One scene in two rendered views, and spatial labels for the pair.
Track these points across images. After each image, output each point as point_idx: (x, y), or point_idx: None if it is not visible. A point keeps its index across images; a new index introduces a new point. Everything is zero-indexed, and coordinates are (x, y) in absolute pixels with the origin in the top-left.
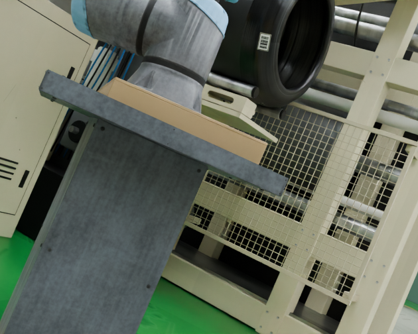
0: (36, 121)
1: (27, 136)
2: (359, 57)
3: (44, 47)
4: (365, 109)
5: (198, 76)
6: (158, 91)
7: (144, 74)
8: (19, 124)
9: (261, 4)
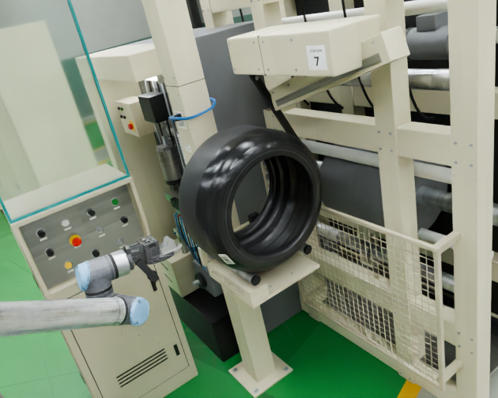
0: (155, 323)
1: (156, 334)
2: (366, 133)
3: (118, 293)
4: (393, 188)
5: None
6: None
7: None
8: (145, 335)
9: (202, 234)
